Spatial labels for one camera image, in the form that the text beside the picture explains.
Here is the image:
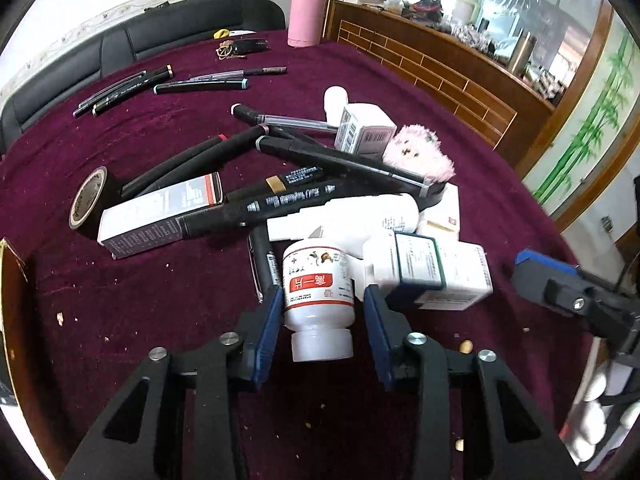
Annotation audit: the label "white medicine bottle red label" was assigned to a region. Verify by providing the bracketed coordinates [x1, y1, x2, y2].
[282, 238, 355, 363]

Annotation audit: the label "white blue medicine box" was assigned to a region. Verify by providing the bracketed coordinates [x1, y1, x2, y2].
[352, 232, 494, 311]

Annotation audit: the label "white cosmetic tube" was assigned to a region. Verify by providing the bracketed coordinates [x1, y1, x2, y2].
[267, 193, 420, 257]

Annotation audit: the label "grey white carton box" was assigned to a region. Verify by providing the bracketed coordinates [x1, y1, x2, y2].
[96, 172, 224, 259]

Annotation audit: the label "black tape roll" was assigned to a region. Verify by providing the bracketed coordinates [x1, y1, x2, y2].
[68, 166, 122, 240]

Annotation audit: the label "clear ballpoint pen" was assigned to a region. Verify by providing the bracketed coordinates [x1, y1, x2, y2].
[230, 103, 338, 134]

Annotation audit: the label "black marker pink cap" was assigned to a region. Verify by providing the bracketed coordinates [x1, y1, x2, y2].
[134, 125, 267, 197]

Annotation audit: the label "white gloved right hand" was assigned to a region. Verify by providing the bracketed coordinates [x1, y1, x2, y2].
[562, 361, 639, 472]

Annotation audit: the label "flat white card box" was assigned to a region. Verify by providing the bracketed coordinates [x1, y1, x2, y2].
[414, 183, 460, 242]

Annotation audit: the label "burgundy bedspread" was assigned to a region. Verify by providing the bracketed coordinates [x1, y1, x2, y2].
[1, 32, 589, 479]

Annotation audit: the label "wooden cabinet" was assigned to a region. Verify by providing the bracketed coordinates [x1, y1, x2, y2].
[326, 1, 554, 174]

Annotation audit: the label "long black marker white caps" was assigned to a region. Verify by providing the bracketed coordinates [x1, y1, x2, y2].
[256, 136, 446, 198]

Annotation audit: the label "pink plush toy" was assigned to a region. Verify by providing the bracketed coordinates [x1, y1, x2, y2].
[382, 125, 456, 182]

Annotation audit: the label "white barcode medicine box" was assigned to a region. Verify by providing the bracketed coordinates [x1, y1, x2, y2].
[334, 103, 397, 159]

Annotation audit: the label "small white bottle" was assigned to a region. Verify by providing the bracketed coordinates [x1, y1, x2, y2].
[323, 86, 349, 127]

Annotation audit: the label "black marker teal cap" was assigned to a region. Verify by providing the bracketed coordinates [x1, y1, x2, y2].
[153, 78, 248, 96]

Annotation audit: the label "white gold-rimmed storage box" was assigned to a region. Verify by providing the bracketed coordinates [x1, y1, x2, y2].
[1, 238, 28, 406]

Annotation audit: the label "grey black pen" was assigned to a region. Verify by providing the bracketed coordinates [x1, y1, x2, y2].
[190, 66, 288, 81]

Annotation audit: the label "black marker gold cap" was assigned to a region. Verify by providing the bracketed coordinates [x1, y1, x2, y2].
[91, 64, 174, 117]

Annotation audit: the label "key bunch black fob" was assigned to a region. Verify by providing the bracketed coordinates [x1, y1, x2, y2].
[216, 38, 270, 61]

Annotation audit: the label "thin black pen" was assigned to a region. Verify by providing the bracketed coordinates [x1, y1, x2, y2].
[73, 70, 148, 118]

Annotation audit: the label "yellow object on headboard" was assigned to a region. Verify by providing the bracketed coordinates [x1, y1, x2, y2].
[213, 28, 230, 39]

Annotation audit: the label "black leather headboard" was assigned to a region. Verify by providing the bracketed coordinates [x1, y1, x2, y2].
[1, 0, 285, 153]

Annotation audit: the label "pink thermos bottle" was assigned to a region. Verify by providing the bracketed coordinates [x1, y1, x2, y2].
[288, 0, 326, 48]

